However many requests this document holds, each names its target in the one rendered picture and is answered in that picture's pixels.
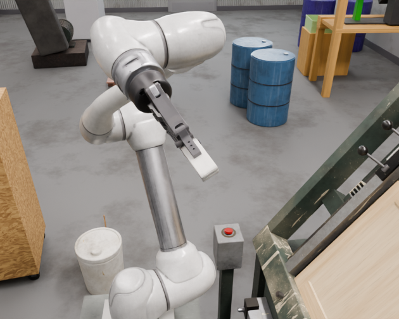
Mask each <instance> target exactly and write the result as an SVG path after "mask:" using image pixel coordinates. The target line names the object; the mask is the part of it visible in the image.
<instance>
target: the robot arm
mask: <svg viewBox="0 0 399 319"><path fill-rule="evenodd" d="M90 38H91V48H92V52H93V54H94V57H95V59H96V61H97V62H98V65H99V66H100V67H101V69H102V71H104V73H105V74H106V75H107V76H108V77H109V78H110V79H112V80H113V81H114V83H115V84H116V85H114V86H113V87H112V88H110V89H108V90H107V91H105V92H104V93H102V95H100V96H99V97H98V98H97V99H95V100H94V102H93V103H92V104H91V105H90V106H89V107H88V108H87V109H86V110H85V111H84V113H83V114H82V116H81V117H80V123H79V129H80V133H81V135H82V137H83V138H84V139H85V140H86V141H87V142H88V143H90V144H94V145H101V144H104V143H111V142H119V141H125V140H127V142H128V144H129V146H130V147H131V148H132V150H133V151H135V152H136V156H137V160H138V163H139V168H140V171H141V176H142V180H143V183H144V188H145V191H146V195H147V198H148V203H149V207H150V210H151V215H152V218H153V222H154V225H155V230H156V234H157V238H158V242H159V245H160V249H159V251H158V253H157V255H156V268H155V269H153V270H145V269H143V268H138V267H130V268H126V269H124V270H122V271H121V272H119V273H118V274H117V275H116V276H115V278H114V279H113V281H112V283H111V286H110V291H109V297H108V302H109V309H110V315H111V319H159V317H160V316H161V315H162V314H164V313H165V312H166V311H168V310H171V309H174V308H177V307H179V306H182V305H184V304H187V303H189V302H191V301H193V300H195V299H196V298H198V297H200V296H201V295H203V294H204V293H205V292H206V291H207V290H208V289H209V288H210V287H211V286H212V285H213V283H214V281H215V278H216V271H215V266H214V264H213V261H212V260H211V259H210V258H209V256H208V255H207V254H205V253H203V252H201V251H198V250H197V249H196V246H195V245H194V244H192V243H191V242H189V241H187V240H186V236H185V233H184V228H183V225H182V220H181V216H180V213H179V208H178V205H177V200H176V197H175V192H174V188H173V183H172V179H171V176H170V171H169V168H168V163H167V159H166V156H165V151H164V148H163V144H164V143H165V136H166V133H167V134H168V135H169V136H171V138H172V139H173V140H174V142H175V143H174V144H175V146H176V148H179V149H180V150H181V151H182V152H183V155H184V156H185V157H186V158H187V160H188V161H189V162H190V164H191V165H192V167H193V168H194V169H195V171H196V173H197V174H198V175H199V177H200V178H201V179H202V181H203V182H204V181H206V180H208V179H209V178H211V177H212V176H214V175H215V174H217V173H218V172H219V169H218V167H217V165H216V164H215V163H214V162H213V160H212V159H211V157H210V156H209V155H208V153H207V152H206V151H205V150H204V148H203V147H202V145H201V142H200V140H199V139H198V140H197V139H193V138H194V137H193V134H192V133H191V132H190V131H189V125H188V124H186V122H185V121H184V120H183V118H182V117H181V116H180V114H179V112H178V111H177V110H176V108H175V106H174V105H173V104H172V102H171V100H170V98H171V96H172V87H171V85H170V84H169V82H168V81H167V79H168V78H169V77H171V76H172V75H173V74H175V73H176V74H181V73H186V72H188V71H189V70H190V69H192V68H194V67H195V66H198V65H200V64H202V63H204V61H206V60H208V59H210V58H212V57H214V56H215V55H217V54H218V53H219V52H220V51H221V50H222V49H223V47H224V44H225V40H226V34H225V28H224V25H223V23H222V21H221V20H220V19H219V18H217V17H216V16H215V15H214V14H212V13H208V12H204V11H188V12H183V13H176V14H173V15H167V16H163V17H161V18H159V19H155V20H150V21H134V20H126V19H124V18H120V17H117V16H102V17H101V18H98V19H97V20H96V21H95V22H94V23H93V24H92V27H91V29H90Z"/></svg>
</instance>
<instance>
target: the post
mask: <svg viewBox="0 0 399 319"><path fill-rule="evenodd" d="M233 276H234V269H229V270H220V271H219V288H218V318H217V319H231V304H232V286H233Z"/></svg>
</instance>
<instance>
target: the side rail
mask: <svg viewBox="0 0 399 319"><path fill-rule="evenodd" d="M385 120H390V121H392V122H393V128H394V129H395V130H396V129H397V128H398V127H399V83H398V84H397V85H396V86H395V87H394V88H393V89H392V90H391V91H390V92H389V94H388V95H387V96H386V97H385V98H384V99H383V100H382V101H381V102H380V103H379V104H378V105H377V106H376V107H375V108H374V109H373V110H372V112H371V113H370V114H369V115H368V116H367V117H366V118H365V119H364V121H363V122H362V123H361V124H360V125H359V126H358V127H357V128H356V129H355V130H354V131H353V132H352V133H351V134H350V135H349V136H348V137H347V139H346V140H345V141H344V142H343V143H342V144H341V145H340V146H339V148H337V150H335V152H333V153H332V155H330V157H329V158H328V159H327V160H326V161H325V162H324V163H323V164H322V166H321V167H320V168H319V169H318V170H317V171H316V172H315V173H314V174H313V175H312V176H311V177H310V178H309V179H308V180H307V181H306V182H305V184H304V185H303V186H302V187H301V188H300V189H299V190H298V191H297V192H296V194H295V195H294V196H293V197H292V198H291V199H290V200H289V201H288V202H287V203H286V204H285V205H284V206H283V207H282V208H281V209H280V210H279V212H278V213H277V214H276V215H275V216H274V217H273V218H272V219H271V221H270V222H268V224H267V225H268V227H269V229H270V232H272V233H273V234H275V235H278V236H280V237H282V238H284V239H287V240H288V239H289V238H290V237H291V236H292V235H293V234H294V233H295V232H296V231H297V230H298V229H299V228H300V227H301V226H302V225H303V224H304V223H305V222H306V221H307V220H308V219H309V218H310V217H311V216H312V215H313V214H314V213H315V212H316V211H317V210H318V209H319V207H320V206H321V205H322V204H323V202H322V200H323V199H324V198H325V196H326V195H327V194H328V193H329V192H330V191H331V190H332V189H336V190H337V189H338V188H339V187H340V186H341V185H342V184H343V183H344V182H345V181H346V180H347V179H348V178H349V177H350V176H351V175H352V174H353V173H354V172H355V171H356V170H357V168H358V167H359V166H360V165H361V164H362V163H363V162H364V161H365V160H366V159H367V158H368V156H367V155H365V156H361V155H359V154H358V153H357V149H358V147H360V146H366V147H367V148H368V150H369V152H368V153H369V154H370V155H371V154H372V153H373V152H374V151H375V150H376V149H377V148H378V147H379V146H380V145H381V144H382V143H383V142H384V141H385V140H386V139H387V138H388V137H389V136H390V135H391V134H392V133H393V131H392V130H388V131H386V130H383V129H382V126H381V124H382V122H383V121H385Z"/></svg>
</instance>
